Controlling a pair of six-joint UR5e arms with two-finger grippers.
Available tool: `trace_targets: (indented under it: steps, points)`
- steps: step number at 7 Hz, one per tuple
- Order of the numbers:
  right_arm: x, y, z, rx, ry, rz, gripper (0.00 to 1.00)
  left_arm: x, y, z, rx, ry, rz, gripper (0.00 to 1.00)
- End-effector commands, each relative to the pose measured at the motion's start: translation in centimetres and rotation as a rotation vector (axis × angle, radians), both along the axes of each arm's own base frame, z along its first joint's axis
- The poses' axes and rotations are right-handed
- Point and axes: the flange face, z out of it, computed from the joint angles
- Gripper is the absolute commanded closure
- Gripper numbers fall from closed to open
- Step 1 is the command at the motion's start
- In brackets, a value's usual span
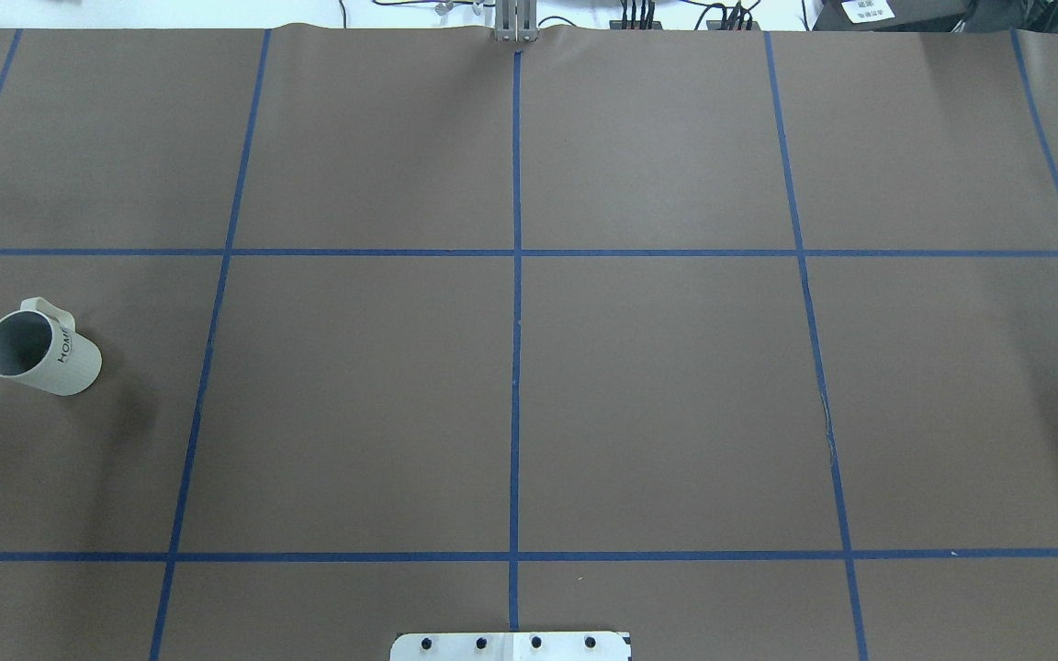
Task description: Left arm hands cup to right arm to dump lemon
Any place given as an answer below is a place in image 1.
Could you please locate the black box with label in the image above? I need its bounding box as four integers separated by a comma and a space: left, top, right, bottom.
811, 1, 967, 33

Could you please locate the black cable connector block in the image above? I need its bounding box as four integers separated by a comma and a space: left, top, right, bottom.
716, 1, 760, 32
609, 0, 662, 32

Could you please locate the aluminium frame post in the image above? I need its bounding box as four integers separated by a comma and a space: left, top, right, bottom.
492, 0, 540, 43

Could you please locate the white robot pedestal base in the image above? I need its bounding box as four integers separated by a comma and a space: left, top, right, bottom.
389, 631, 633, 660

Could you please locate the white mug with HOME text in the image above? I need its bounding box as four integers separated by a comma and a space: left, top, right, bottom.
0, 297, 104, 397

